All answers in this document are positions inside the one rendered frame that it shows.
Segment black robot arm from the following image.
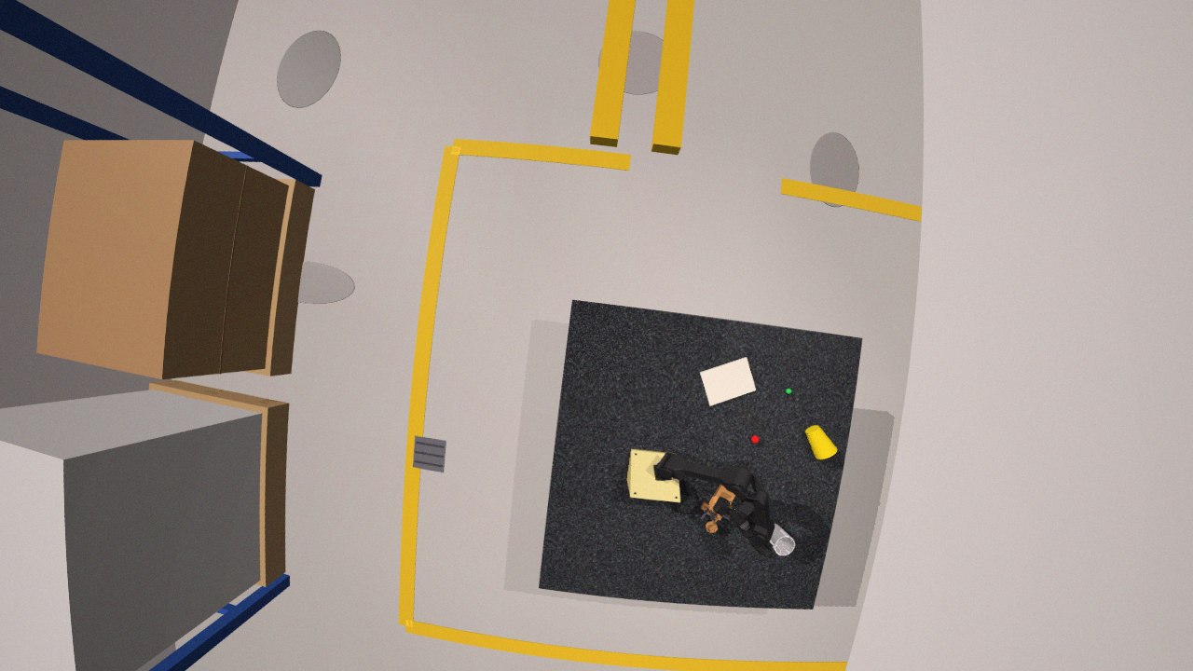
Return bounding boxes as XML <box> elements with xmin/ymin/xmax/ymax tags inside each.
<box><xmin>653</xmin><ymin>453</ymin><xmax>775</xmax><ymax>555</ymax></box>

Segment wooden catapult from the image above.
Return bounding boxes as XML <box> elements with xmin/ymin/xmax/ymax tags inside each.
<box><xmin>701</xmin><ymin>485</ymin><xmax>735</xmax><ymax>533</ymax></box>

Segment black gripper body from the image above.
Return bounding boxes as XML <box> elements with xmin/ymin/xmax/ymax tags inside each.
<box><xmin>712</xmin><ymin>497</ymin><xmax>756</xmax><ymax>528</ymax></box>

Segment white cup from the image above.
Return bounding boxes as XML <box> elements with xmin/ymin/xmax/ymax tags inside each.
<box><xmin>769</xmin><ymin>524</ymin><xmax>795</xmax><ymax>555</ymax></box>

